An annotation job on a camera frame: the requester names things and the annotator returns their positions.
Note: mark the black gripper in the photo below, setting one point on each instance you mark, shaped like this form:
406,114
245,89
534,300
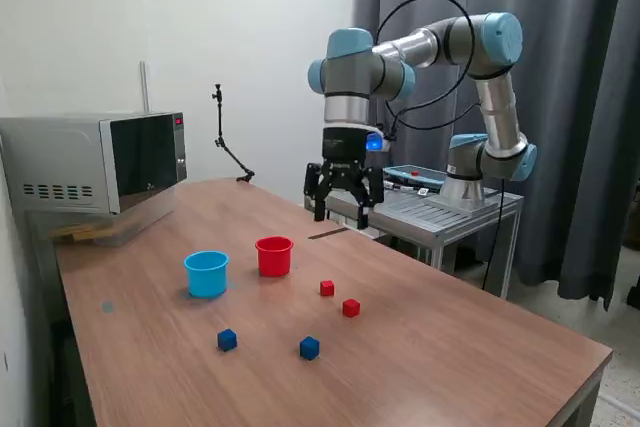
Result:
345,152

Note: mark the red cube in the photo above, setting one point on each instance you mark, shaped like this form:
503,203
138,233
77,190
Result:
351,308
327,289

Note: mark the blue cube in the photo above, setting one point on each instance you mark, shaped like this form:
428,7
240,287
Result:
227,340
309,349

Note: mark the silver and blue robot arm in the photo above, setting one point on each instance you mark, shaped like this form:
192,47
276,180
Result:
350,72

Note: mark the red plastic bin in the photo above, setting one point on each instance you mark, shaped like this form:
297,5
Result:
274,262

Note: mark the blue plastic bin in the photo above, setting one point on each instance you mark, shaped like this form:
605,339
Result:
205,279

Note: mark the dark thin flat strip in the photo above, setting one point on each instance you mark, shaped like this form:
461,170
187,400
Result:
327,234

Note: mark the robot teach pendant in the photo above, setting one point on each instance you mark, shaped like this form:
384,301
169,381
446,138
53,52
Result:
415,174

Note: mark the small white QR tag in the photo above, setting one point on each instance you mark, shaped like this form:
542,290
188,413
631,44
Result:
424,192

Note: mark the grey round table sticker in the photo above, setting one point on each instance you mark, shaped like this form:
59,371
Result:
106,306

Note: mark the grey curtain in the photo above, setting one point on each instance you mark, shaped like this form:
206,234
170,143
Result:
550,22

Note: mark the silver microwave oven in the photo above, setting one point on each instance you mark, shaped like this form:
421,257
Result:
60,157

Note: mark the dark floor object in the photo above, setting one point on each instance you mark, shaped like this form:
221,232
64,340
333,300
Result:
634,294

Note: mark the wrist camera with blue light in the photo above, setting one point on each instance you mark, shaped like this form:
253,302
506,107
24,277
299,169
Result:
376,143

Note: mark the white wall pole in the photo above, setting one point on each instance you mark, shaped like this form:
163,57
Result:
145,87

